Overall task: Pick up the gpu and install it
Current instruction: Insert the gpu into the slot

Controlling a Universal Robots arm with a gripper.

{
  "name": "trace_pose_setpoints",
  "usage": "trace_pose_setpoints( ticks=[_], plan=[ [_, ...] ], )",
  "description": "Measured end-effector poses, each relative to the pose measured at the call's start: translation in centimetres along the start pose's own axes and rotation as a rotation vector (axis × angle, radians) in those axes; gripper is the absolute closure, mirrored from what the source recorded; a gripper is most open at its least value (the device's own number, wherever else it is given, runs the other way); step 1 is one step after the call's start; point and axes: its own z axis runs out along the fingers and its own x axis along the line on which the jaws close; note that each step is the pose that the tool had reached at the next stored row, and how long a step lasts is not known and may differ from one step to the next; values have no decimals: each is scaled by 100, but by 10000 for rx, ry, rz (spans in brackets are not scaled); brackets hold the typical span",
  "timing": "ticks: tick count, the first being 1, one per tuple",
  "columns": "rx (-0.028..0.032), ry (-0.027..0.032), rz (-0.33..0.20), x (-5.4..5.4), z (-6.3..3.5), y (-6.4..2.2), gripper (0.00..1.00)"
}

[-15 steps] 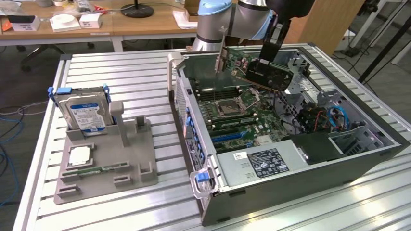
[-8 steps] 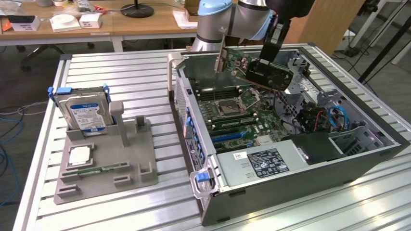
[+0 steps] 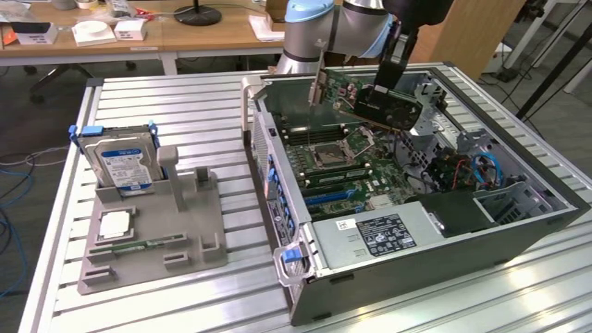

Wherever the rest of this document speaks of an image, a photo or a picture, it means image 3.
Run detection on small white box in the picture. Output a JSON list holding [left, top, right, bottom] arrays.
[[113, 19, 149, 42]]

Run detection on black chair base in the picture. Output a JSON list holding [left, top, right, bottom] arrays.
[[22, 62, 93, 104]]

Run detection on white paper stack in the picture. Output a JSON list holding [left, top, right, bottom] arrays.
[[247, 13, 286, 43]]

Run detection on brown cardboard box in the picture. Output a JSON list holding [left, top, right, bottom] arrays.
[[263, 0, 287, 24]]

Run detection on white table frame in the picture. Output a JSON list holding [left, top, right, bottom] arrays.
[[501, 0, 592, 70]]

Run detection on blue disk wire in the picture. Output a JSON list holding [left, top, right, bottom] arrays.
[[471, 151, 505, 190]]

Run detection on black round lamp base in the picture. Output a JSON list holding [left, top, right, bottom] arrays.
[[173, 0, 222, 27]]

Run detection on metal socket cover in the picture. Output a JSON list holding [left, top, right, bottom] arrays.
[[339, 125, 375, 157]]

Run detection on wooden cabinet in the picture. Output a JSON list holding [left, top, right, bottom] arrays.
[[397, 0, 527, 76]]

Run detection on hard disk in blue carrier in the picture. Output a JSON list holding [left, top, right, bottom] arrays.
[[67, 120, 161, 196]]

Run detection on silver CPU chip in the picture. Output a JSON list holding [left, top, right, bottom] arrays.
[[98, 212, 131, 240]]

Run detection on wooden desk white frame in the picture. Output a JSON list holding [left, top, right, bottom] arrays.
[[0, 0, 415, 76]]

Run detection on white boxes on desk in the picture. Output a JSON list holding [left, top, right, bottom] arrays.
[[70, 19, 118, 48]]

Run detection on blue floor cable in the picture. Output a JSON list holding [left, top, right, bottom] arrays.
[[0, 165, 37, 299]]

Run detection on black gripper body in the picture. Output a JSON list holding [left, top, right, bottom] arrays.
[[382, 0, 457, 28]]

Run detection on black floor power strip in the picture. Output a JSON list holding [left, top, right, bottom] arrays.
[[497, 67, 522, 83]]

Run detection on white floor cable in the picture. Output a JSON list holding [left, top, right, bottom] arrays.
[[0, 145, 70, 167]]

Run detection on metal CPU socket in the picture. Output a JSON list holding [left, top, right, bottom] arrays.
[[309, 140, 359, 171]]

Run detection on perforated metal disk bay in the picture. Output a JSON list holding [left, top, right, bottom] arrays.
[[395, 99, 463, 167]]

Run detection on loose green RAM stick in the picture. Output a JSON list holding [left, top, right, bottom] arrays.
[[89, 237, 183, 256]]

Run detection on orange white box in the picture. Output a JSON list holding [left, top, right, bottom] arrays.
[[0, 26, 17, 50]]

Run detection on green motherboard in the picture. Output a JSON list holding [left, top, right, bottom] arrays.
[[275, 117, 419, 223]]

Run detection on low grey disk bay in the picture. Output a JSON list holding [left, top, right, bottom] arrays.
[[473, 180, 555, 225]]

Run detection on grey parts rack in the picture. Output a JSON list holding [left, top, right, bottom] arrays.
[[75, 145, 227, 296]]

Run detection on black tripod pole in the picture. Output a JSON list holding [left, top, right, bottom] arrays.
[[514, 20, 592, 121]]

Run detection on green graphics card black fan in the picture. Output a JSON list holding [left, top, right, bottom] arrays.
[[306, 38, 422, 133]]

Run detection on empty black RAM slot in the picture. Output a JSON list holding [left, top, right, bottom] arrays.
[[285, 130, 347, 144], [285, 133, 349, 147], [282, 127, 346, 141]]

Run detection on white box black lid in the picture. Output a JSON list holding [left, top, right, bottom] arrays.
[[9, 21, 59, 46]]

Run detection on silver chipset heatsink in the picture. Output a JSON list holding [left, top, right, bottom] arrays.
[[367, 194, 394, 210]]

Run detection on black open PC case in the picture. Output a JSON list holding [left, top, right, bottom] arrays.
[[239, 67, 592, 327]]

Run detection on grey power supply unit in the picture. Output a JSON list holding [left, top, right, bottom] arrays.
[[311, 203, 445, 270]]

